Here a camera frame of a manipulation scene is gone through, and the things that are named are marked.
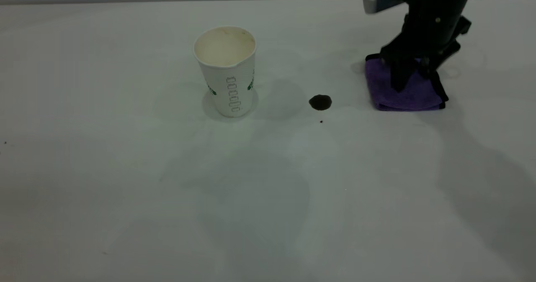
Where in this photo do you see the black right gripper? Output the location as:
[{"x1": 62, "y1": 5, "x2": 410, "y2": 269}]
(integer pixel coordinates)
[{"x1": 379, "y1": 0, "x2": 477, "y2": 92}]

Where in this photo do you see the purple cloth with black trim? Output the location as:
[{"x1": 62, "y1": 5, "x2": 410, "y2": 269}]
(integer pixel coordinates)
[{"x1": 364, "y1": 54, "x2": 449, "y2": 112}]

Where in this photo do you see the white paper coffee cup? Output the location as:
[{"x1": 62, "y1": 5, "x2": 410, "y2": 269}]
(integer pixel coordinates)
[{"x1": 193, "y1": 26, "x2": 257, "y2": 118}]

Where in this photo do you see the dark coffee spill stain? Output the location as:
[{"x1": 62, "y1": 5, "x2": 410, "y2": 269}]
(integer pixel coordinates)
[{"x1": 309, "y1": 95, "x2": 332, "y2": 111}]

